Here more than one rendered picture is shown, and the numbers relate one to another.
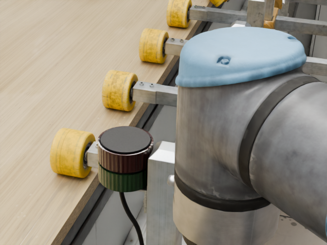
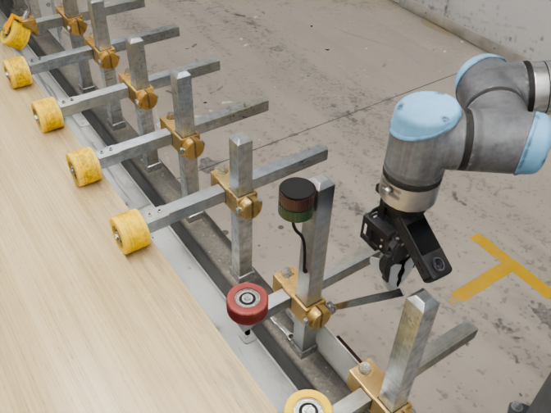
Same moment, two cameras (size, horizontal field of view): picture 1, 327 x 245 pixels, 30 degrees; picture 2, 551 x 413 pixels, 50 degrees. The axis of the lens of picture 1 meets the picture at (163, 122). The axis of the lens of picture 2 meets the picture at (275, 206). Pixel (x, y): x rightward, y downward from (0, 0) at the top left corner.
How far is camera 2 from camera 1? 0.69 m
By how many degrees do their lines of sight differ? 42
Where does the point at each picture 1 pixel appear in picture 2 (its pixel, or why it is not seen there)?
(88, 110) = (67, 197)
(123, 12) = not seen: outside the picture
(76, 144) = (139, 222)
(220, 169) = (438, 170)
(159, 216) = (322, 220)
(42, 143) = (76, 242)
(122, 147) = (305, 193)
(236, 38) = (423, 105)
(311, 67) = not seen: hidden behind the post
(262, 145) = (477, 148)
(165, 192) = (326, 205)
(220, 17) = (60, 61)
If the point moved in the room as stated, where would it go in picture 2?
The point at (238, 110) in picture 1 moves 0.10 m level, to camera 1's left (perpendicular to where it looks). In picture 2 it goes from (456, 138) to (418, 172)
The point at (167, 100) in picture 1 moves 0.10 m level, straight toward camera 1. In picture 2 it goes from (129, 154) to (157, 173)
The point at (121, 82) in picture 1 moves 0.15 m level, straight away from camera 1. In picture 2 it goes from (90, 159) to (47, 134)
